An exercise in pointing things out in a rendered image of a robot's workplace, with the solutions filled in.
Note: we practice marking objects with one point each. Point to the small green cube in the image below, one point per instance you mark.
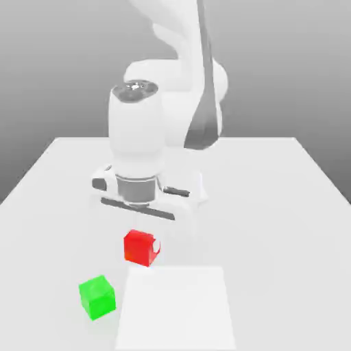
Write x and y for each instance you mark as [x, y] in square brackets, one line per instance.
[97, 298]

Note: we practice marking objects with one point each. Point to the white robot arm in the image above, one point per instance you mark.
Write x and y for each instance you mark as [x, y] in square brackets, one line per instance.
[135, 129]

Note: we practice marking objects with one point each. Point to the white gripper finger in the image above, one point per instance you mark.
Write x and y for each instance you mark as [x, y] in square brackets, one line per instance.
[157, 246]

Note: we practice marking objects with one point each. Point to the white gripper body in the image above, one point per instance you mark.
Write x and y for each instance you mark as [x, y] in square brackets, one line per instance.
[164, 212]

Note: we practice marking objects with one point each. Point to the small red cube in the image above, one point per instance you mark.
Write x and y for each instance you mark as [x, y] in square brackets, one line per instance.
[138, 248]

